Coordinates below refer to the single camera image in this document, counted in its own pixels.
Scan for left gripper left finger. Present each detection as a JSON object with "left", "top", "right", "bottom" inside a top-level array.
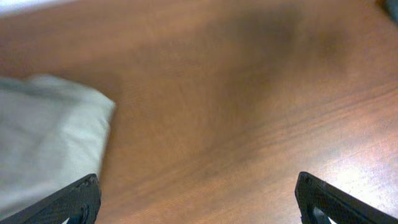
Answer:
[{"left": 1, "top": 174, "right": 101, "bottom": 224}]

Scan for folded khaki shorts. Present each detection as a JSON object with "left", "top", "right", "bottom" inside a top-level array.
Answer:
[{"left": 1, "top": 75, "right": 116, "bottom": 218}]

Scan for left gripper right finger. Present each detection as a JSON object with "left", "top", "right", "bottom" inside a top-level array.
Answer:
[{"left": 295, "top": 172, "right": 397, "bottom": 224}]

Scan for black shorts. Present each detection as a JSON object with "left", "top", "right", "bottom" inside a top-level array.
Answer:
[{"left": 384, "top": 0, "right": 398, "bottom": 22}]

